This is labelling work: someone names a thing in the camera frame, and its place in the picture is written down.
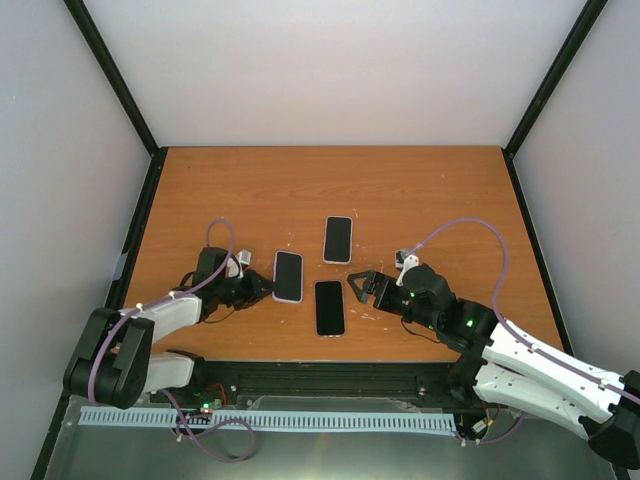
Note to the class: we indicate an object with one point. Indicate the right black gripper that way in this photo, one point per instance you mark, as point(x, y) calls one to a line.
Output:
point(383, 284)

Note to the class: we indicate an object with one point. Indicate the black frame post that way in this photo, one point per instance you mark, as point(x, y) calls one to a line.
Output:
point(91, 34)
point(571, 45)

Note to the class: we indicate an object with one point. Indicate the right black frame post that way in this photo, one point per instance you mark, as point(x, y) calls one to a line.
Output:
point(571, 45)

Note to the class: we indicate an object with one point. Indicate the green led controller board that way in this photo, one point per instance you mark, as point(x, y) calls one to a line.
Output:
point(209, 402)

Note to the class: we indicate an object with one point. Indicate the clear magsafe phone case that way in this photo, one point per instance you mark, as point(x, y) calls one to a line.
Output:
point(330, 337)

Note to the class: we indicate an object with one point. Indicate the purple phone case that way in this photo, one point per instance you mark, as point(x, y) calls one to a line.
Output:
point(302, 280)

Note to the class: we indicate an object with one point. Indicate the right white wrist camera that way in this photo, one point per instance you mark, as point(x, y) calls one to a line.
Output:
point(404, 261)

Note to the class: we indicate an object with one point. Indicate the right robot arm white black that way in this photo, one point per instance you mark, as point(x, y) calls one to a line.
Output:
point(500, 363)

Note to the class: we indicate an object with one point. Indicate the light blue cable duct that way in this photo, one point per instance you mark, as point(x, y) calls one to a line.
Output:
point(273, 421)

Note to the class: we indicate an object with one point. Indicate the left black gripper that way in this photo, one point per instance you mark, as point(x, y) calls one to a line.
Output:
point(255, 293)

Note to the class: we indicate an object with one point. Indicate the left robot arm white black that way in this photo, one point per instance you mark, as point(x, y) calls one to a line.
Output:
point(113, 364)

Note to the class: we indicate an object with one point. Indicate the left black frame post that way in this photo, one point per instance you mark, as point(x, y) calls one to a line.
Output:
point(91, 34)

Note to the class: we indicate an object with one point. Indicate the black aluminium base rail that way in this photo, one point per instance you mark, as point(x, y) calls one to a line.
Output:
point(424, 385)

